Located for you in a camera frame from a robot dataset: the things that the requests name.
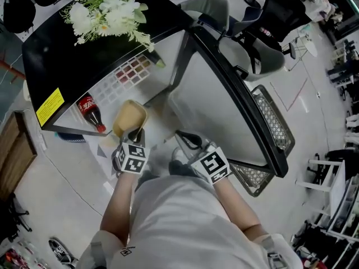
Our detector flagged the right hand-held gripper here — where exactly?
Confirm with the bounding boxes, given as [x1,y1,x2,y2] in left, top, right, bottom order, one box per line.
[175,130,231,185]

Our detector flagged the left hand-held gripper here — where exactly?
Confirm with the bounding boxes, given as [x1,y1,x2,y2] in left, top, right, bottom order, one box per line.
[112,127,152,177]

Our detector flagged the black mini fridge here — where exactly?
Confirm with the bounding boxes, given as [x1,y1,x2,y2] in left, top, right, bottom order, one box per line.
[21,0,289,179]

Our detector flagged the person's right forearm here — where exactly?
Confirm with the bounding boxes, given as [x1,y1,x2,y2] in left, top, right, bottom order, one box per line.
[213,175,267,235]

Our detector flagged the person's left forearm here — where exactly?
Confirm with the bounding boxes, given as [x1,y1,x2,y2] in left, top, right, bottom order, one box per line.
[100,172,141,246]

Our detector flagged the person's dark trousers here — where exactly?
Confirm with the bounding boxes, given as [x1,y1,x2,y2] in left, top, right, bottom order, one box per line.
[134,160,208,193]

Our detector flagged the cola bottle with red label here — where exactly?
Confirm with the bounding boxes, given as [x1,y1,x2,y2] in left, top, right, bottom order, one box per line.
[77,92,107,133]

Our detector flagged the dark blue cushion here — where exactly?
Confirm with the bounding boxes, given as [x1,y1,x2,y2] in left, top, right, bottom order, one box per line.
[54,132,88,144]

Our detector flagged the person's white shirt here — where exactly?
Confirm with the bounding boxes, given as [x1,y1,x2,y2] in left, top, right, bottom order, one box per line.
[81,175,303,269]

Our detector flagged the white flower bouquet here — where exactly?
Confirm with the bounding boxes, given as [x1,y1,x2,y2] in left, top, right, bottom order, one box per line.
[60,0,155,53]

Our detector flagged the grey electronic device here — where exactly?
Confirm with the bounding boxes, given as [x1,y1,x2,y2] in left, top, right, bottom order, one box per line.
[48,237,76,266]

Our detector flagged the grey armchair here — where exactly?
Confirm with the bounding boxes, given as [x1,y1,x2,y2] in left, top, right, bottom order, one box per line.
[179,0,286,82]

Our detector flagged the red coat rack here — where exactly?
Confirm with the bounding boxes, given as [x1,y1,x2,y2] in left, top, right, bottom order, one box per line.
[0,52,27,81]

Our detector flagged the black metal stand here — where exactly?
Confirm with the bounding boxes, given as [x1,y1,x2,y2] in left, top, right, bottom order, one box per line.
[0,192,33,243]

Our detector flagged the white rectangular table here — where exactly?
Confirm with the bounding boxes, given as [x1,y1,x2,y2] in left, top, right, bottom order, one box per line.
[296,152,347,218]

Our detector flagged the round white table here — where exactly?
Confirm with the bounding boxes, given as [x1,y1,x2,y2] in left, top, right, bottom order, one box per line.
[297,24,319,57]

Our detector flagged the black office chair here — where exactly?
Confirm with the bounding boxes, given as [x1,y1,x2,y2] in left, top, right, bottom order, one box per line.
[232,0,314,56]

